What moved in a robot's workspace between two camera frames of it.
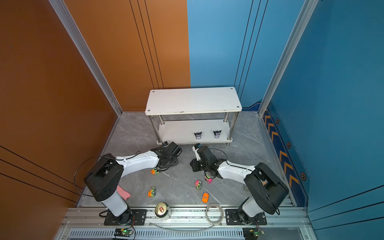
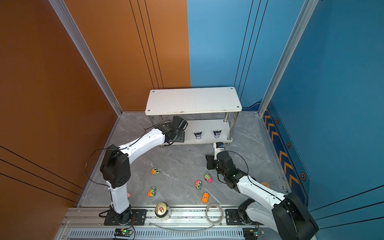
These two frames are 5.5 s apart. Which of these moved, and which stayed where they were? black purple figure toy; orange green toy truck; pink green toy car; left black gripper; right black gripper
Moved: left black gripper; right black gripper
Stayed: pink green toy car; black purple figure toy; orange green toy truck
